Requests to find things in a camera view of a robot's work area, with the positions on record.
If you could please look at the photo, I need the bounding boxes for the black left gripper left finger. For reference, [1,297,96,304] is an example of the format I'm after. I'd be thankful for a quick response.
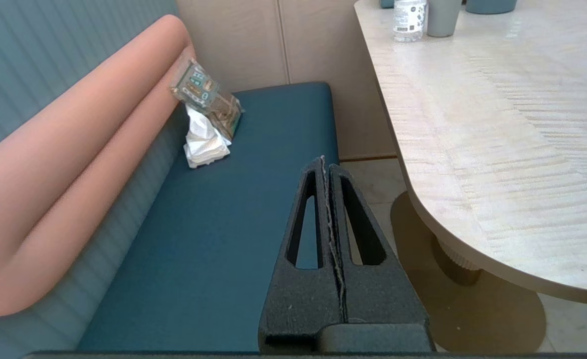
[259,157,344,352]

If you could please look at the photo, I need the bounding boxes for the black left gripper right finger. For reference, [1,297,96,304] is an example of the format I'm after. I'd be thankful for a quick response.
[329,164,434,351]

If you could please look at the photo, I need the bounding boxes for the grey plastic cup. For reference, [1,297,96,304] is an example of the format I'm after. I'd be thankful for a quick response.
[427,0,462,38]

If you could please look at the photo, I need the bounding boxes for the teal ribbed sofa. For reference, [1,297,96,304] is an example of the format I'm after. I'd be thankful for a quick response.
[0,0,340,359]

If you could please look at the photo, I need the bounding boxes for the white crumpled tissue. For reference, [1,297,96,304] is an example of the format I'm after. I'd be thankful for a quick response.
[183,103,232,169]

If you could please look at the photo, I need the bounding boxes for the green snack packet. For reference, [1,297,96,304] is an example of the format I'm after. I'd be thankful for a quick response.
[170,56,244,140]

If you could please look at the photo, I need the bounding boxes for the pink bolster cushion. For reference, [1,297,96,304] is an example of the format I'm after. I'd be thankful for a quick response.
[0,47,197,318]
[0,14,190,280]

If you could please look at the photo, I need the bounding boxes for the clear plastic bottle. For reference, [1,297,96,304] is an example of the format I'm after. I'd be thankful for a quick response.
[393,0,429,43]

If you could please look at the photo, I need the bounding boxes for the small grey drip tray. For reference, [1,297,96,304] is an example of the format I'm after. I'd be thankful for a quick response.
[465,0,517,14]

